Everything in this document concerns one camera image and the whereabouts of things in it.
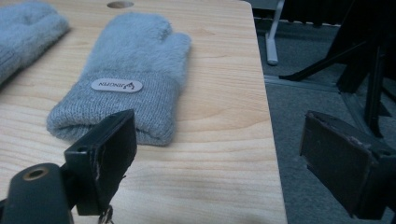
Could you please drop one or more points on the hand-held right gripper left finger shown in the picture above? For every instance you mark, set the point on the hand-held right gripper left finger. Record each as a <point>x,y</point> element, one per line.
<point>106,155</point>

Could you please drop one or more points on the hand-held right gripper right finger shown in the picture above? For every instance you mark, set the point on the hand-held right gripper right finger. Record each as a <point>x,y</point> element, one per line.
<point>339,165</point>

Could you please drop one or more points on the grey knitted mitten with label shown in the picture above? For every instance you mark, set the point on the grey knitted mitten with label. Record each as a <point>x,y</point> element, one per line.
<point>130,56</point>

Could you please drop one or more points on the black tripod stand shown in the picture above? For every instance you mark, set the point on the black tripod stand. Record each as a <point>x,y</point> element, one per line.
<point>373,93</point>

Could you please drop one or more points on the white metal stand leg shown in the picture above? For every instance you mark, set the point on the white metal stand leg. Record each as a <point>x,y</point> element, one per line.
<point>272,49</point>

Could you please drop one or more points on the grey fuzzy mitten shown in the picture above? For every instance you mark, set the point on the grey fuzzy mitten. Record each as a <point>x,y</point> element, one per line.
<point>25,34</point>

